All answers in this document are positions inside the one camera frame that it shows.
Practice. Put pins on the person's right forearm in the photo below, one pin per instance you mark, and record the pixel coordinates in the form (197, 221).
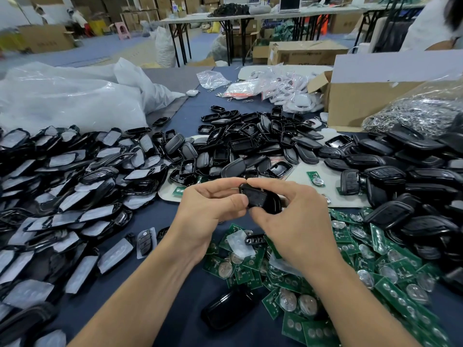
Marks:
(362, 307)

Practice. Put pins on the clear plastic film piece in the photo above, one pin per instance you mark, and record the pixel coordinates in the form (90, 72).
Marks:
(240, 243)

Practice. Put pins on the large open cardboard box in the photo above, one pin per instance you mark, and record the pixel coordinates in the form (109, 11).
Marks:
(372, 101)

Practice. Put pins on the lone glossy black shell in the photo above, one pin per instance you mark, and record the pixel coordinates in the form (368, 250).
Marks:
(228, 308)

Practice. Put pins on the white sack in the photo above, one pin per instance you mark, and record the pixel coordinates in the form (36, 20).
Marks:
(164, 47)

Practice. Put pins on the long white table top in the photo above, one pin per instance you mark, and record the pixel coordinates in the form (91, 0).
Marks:
(333, 13)

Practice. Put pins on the pile of shells with pads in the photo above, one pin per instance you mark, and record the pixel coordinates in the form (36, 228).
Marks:
(65, 198)

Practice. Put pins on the tan cardboard box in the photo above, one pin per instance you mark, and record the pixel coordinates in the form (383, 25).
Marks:
(47, 38)

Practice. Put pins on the heap of black parts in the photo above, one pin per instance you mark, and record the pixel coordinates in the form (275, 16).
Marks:
(230, 10)

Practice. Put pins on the small crumpled clear plastic bag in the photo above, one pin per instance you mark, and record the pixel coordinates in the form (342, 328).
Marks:
(213, 80)

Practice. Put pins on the clear bag with red label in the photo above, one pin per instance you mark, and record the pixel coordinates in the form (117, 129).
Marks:
(241, 89)

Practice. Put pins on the pile of black shell halves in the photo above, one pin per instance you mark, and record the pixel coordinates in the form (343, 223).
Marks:
(257, 141)

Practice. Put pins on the black metal table frame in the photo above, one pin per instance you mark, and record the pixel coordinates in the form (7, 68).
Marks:
(181, 39)

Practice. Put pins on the large white plastic bag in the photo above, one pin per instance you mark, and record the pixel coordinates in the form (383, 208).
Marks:
(69, 94)

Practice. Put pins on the clear bag of metal parts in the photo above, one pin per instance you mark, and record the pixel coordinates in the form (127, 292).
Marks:
(423, 112)

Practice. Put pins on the pile of green circuit boards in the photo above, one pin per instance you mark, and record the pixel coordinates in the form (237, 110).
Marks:
(383, 274)

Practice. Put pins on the heap of clear parts bags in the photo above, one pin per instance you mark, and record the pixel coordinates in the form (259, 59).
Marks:
(289, 91)

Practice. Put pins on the pink plastic stool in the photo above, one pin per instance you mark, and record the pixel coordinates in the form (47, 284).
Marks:
(122, 30)

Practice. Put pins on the person's left forearm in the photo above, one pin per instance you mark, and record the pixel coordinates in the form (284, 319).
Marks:
(130, 300)

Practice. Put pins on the person's left hand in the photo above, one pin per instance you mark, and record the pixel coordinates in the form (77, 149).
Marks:
(206, 209)

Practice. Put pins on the person's right hand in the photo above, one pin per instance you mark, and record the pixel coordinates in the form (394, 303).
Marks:
(300, 224)

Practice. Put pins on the small white object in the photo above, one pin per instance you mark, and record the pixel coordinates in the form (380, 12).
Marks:
(192, 93)

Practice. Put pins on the black rubber button pad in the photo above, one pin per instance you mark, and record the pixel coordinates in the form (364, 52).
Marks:
(257, 239)

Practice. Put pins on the brown cardboard box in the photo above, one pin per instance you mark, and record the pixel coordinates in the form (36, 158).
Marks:
(307, 52)

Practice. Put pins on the pile of assembled black fobs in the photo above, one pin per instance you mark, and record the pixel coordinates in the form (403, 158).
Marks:
(416, 184)

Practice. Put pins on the small black button strip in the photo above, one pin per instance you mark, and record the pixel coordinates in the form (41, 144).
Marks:
(163, 232)

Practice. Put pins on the open laptop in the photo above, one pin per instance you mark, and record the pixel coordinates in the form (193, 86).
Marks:
(289, 3)

